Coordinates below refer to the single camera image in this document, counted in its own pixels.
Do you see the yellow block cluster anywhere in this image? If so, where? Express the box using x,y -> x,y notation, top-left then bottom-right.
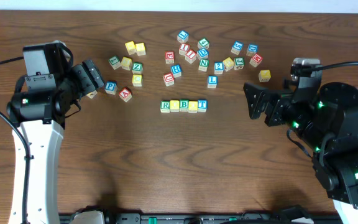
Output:
223,57 -> 235,72

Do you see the blue T block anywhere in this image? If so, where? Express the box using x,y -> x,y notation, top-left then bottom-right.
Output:
198,100 -> 208,112

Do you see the yellow O block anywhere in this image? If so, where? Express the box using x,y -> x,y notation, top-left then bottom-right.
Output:
188,101 -> 198,113

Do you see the green B block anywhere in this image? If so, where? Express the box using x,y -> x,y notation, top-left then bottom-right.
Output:
180,100 -> 189,112

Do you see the green R block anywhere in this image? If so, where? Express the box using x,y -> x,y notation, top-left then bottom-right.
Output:
160,101 -> 170,113

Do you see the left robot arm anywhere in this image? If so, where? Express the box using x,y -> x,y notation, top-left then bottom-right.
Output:
7,59 -> 104,223

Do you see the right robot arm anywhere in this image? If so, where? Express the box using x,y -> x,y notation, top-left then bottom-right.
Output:
244,82 -> 358,223

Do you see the blue P block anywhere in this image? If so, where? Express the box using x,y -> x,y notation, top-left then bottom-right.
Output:
104,82 -> 117,95

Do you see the green L block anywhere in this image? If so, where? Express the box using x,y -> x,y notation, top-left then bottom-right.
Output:
108,55 -> 121,70

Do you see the red M block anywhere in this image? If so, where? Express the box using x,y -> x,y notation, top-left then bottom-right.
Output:
249,54 -> 263,67

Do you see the green J block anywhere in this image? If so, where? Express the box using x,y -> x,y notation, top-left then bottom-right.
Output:
234,57 -> 245,70

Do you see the yellow block beside L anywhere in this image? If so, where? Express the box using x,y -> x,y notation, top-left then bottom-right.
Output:
121,57 -> 132,70

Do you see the red A block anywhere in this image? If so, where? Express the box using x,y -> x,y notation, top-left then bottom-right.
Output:
119,87 -> 132,102

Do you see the blue L block lower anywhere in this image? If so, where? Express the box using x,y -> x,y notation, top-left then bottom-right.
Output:
207,75 -> 218,88

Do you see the blue l block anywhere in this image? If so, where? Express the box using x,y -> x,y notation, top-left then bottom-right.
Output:
177,30 -> 189,43
207,75 -> 218,88

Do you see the blue D block right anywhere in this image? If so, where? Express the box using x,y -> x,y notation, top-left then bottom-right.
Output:
246,44 -> 259,57

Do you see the blue d block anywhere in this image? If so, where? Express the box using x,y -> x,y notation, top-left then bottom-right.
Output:
246,44 -> 259,57
197,48 -> 209,60

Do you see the blue 2 block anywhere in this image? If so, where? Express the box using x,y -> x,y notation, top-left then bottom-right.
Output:
214,62 -> 224,75

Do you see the blue S block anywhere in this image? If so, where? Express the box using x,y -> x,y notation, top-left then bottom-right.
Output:
231,41 -> 244,55

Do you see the green Z block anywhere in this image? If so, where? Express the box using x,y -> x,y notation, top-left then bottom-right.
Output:
132,62 -> 143,75

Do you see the green N block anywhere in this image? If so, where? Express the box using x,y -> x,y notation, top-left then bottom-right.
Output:
198,58 -> 209,72

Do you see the blue D block centre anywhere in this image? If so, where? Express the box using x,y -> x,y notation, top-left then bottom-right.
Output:
197,48 -> 209,60

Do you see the green 4 block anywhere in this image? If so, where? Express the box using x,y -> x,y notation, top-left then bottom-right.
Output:
197,38 -> 210,49

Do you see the red I block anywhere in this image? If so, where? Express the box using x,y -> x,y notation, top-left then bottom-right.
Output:
185,49 -> 197,63

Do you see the blue H block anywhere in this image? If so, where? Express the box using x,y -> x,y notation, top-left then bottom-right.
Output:
171,64 -> 182,78

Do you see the red U block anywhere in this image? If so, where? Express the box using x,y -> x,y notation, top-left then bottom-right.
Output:
163,73 -> 175,86

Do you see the red H block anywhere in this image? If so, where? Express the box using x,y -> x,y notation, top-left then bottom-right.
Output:
179,43 -> 190,55

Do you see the red E block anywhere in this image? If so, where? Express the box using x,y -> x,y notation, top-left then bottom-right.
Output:
165,51 -> 175,64

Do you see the blue L block top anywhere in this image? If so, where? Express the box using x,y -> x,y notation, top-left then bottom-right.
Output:
177,30 -> 189,43

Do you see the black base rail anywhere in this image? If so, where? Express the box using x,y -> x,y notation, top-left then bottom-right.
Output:
60,210 -> 342,224

